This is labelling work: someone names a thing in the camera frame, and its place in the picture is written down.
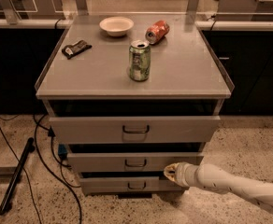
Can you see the white bowl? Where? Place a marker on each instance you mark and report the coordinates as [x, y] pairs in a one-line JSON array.
[[116, 26]]

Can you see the dark snack packet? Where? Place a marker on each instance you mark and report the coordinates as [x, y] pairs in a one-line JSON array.
[[70, 51]]

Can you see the grey drawer cabinet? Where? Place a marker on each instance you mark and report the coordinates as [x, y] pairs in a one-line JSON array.
[[184, 81]]

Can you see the grey drawer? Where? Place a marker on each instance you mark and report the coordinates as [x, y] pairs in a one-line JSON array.
[[100, 130], [129, 162], [108, 185]]

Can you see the white horizontal rail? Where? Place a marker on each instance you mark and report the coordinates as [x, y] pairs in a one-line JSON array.
[[203, 25]]

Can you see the grey bottom drawer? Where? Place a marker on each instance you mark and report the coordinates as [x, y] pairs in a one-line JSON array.
[[108, 185]]

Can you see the grey top drawer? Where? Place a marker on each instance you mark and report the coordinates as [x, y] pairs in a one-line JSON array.
[[100, 130]]

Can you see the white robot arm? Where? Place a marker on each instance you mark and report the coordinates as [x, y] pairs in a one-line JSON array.
[[213, 178]]

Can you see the green soda can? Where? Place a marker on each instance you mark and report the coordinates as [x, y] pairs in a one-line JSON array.
[[139, 60]]

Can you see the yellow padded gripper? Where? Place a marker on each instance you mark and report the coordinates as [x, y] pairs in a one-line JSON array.
[[182, 174]]

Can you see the black bar on floor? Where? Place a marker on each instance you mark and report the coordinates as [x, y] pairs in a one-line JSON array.
[[5, 204]]

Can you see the orange soda can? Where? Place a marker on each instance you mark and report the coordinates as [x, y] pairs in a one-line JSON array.
[[157, 31]]

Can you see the blue box under cabinet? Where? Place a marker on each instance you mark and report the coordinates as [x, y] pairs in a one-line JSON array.
[[62, 152]]

